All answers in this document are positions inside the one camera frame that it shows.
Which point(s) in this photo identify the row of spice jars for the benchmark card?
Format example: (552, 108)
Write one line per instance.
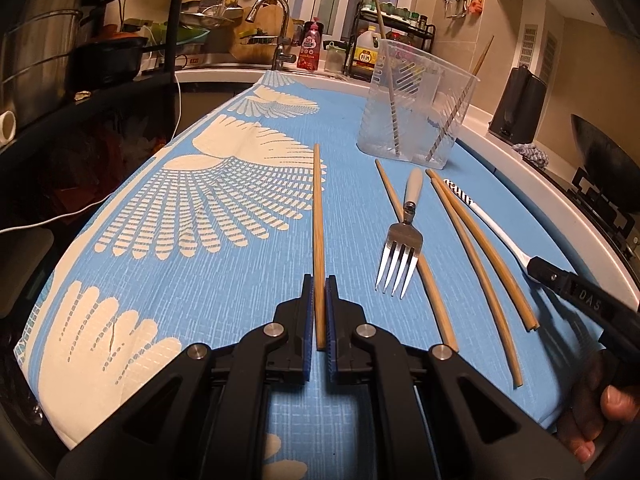
(400, 10)

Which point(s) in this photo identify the metal strainer bowl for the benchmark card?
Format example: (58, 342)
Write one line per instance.
(200, 19)

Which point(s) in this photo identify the red detergent bottle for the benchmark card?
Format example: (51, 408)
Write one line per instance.
(309, 47)

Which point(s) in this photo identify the green plastic colander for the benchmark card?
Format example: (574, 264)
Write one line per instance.
(185, 35)

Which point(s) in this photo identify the black pot with orange lid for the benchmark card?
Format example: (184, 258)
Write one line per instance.
(107, 60)

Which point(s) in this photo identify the white wall vent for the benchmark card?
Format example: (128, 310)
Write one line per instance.
(528, 40)
(550, 55)

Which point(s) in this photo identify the person's right hand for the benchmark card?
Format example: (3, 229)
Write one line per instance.
(585, 410)

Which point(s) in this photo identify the black gas stove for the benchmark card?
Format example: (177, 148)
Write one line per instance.
(600, 200)

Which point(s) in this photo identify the blue bird-print mat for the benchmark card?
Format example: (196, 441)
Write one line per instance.
(225, 285)

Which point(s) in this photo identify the clear plastic cup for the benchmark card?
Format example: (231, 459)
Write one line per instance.
(415, 125)

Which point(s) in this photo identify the wooden chopstick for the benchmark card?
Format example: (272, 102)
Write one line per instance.
(440, 310)
(485, 280)
(462, 97)
(387, 80)
(510, 280)
(318, 210)

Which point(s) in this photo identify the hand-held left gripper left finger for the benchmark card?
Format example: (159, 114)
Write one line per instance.
(310, 340)

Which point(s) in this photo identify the blue checked cloth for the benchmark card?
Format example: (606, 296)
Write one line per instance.
(532, 155)

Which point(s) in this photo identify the white pipe end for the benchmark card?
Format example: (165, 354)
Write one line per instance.
(6, 127)

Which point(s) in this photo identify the black wok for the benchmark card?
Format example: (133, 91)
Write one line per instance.
(605, 145)

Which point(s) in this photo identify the steel kitchen faucet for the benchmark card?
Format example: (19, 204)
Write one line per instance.
(282, 25)

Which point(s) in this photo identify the steel sink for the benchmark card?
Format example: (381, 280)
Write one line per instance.
(225, 60)

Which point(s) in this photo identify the cooking oil jug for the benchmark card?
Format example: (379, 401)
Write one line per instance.
(366, 52)

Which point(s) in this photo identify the black spice rack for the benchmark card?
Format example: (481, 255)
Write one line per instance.
(357, 15)

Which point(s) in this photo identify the black shelving rack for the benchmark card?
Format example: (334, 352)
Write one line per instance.
(170, 10)

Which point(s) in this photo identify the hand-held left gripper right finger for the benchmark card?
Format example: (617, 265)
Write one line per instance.
(331, 340)

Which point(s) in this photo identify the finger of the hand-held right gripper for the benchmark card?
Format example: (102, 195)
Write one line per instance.
(550, 275)

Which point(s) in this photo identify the large steel pot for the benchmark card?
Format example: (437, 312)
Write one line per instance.
(45, 35)

